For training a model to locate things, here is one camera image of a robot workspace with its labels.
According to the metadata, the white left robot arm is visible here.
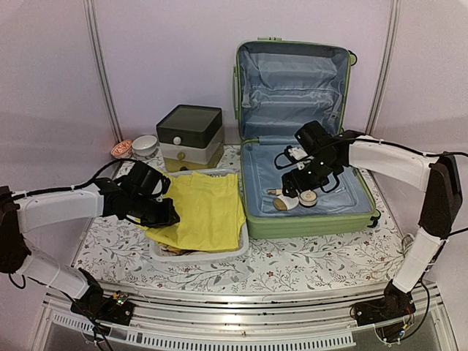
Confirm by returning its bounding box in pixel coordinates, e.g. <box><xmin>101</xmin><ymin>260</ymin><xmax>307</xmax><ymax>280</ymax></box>
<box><xmin>1</xmin><ymin>160</ymin><xmax>180</xmax><ymax>326</ymax></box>

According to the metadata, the small white bowl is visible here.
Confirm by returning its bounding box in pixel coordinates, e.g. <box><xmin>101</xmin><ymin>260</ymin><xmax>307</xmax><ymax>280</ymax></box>
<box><xmin>132</xmin><ymin>135</ymin><xmax>158</xmax><ymax>157</ymax></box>

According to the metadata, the slim gold cosmetic pencil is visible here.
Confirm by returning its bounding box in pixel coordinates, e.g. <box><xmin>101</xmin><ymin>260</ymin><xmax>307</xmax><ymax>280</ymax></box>
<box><xmin>266</xmin><ymin>189</ymin><xmax>284</xmax><ymax>196</ymax></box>

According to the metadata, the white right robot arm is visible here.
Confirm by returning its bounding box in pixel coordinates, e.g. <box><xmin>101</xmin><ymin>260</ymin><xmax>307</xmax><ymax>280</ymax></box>
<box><xmin>274</xmin><ymin>121</ymin><xmax>467</xmax><ymax>326</ymax></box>

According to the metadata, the beige oval compact case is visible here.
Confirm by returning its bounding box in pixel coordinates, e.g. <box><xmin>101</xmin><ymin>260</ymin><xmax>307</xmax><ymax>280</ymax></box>
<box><xmin>273</xmin><ymin>195</ymin><xmax>299</xmax><ymax>211</ymax></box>

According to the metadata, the drawer cabinet with dark top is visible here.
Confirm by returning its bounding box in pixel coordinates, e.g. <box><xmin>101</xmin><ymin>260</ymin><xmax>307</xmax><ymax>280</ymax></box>
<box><xmin>156</xmin><ymin>105</ymin><xmax>224</xmax><ymax>173</ymax></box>

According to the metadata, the plain yellow garment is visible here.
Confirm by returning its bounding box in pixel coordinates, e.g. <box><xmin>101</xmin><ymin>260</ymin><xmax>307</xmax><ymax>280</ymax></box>
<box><xmin>144</xmin><ymin>171</ymin><xmax>247</xmax><ymax>253</ymax></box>

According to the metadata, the red patterned small bowl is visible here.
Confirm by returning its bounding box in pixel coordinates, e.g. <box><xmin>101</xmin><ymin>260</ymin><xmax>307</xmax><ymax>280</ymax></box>
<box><xmin>110</xmin><ymin>140</ymin><xmax>132</xmax><ymax>159</ymax></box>

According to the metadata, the round cream compact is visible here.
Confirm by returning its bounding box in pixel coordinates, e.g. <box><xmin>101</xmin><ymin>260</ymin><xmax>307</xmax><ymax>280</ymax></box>
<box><xmin>298</xmin><ymin>190</ymin><xmax>317</xmax><ymax>208</ymax></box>

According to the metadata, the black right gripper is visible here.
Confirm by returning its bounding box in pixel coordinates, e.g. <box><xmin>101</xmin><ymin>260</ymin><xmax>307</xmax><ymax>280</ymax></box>
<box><xmin>282</xmin><ymin>154</ymin><xmax>339</xmax><ymax>198</ymax></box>

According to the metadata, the floral white tablecloth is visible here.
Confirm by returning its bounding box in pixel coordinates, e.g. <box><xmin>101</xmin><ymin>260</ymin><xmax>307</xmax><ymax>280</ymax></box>
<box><xmin>69</xmin><ymin>144</ymin><xmax>410</xmax><ymax>295</ymax></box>

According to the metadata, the aluminium front rail frame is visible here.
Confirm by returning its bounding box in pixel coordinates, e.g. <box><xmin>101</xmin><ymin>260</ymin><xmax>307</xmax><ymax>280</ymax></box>
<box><xmin>31</xmin><ymin>282</ymin><xmax>458</xmax><ymax>350</ymax></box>

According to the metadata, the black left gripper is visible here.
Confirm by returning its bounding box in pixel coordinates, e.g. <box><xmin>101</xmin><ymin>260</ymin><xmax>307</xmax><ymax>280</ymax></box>
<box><xmin>129</xmin><ymin>193</ymin><xmax>181</xmax><ymax>228</ymax></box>

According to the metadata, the green hard-shell suitcase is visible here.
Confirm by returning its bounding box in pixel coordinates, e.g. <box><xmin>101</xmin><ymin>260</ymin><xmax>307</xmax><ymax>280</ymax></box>
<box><xmin>233</xmin><ymin>40</ymin><xmax>381</xmax><ymax>239</ymax></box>

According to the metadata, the white plastic mesh basket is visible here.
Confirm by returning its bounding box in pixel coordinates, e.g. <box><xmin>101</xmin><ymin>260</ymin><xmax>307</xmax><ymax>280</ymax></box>
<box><xmin>148</xmin><ymin>169</ymin><xmax>251</xmax><ymax>264</ymax></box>

